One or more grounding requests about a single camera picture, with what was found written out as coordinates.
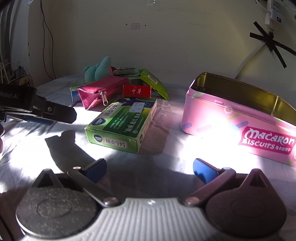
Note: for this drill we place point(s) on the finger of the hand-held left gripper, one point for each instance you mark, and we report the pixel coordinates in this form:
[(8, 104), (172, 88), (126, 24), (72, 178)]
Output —
[(60, 112), (38, 120)]

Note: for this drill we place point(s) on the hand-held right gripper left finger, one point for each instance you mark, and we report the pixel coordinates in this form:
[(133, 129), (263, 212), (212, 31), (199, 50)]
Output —
[(97, 169)]

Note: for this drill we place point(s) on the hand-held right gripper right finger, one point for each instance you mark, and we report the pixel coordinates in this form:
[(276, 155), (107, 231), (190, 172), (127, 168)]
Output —
[(203, 171)]

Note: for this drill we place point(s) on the green medicine box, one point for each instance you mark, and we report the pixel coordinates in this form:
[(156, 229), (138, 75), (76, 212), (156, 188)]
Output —
[(120, 122)]

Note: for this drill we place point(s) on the pink biscuit tin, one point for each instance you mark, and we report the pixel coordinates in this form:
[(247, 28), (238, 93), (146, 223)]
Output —
[(231, 120)]

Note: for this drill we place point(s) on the magenta zip pouch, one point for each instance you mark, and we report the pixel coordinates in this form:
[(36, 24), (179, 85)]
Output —
[(101, 91)]

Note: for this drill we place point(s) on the blue striped bed sheet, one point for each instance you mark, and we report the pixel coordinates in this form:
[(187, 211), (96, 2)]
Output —
[(161, 148)]

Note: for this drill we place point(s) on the teal plush toy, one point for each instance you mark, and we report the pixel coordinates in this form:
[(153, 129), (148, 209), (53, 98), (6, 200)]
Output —
[(98, 69)]

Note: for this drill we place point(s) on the grey patterned curtain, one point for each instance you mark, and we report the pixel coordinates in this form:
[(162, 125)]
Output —
[(4, 30)]

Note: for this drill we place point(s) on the white flat box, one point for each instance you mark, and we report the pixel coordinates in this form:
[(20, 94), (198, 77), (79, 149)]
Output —
[(123, 70)]

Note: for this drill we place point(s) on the red cigarette box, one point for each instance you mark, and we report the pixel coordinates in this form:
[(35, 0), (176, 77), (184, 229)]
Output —
[(137, 91)]

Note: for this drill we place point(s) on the black tape cross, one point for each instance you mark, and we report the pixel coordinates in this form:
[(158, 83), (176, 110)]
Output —
[(274, 44)]

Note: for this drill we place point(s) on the white power strip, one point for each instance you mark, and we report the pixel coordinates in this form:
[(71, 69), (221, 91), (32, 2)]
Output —
[(275, 14)]

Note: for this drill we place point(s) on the white wall sticker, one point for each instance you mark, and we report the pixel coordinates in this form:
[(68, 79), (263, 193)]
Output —
[(135, 26)]

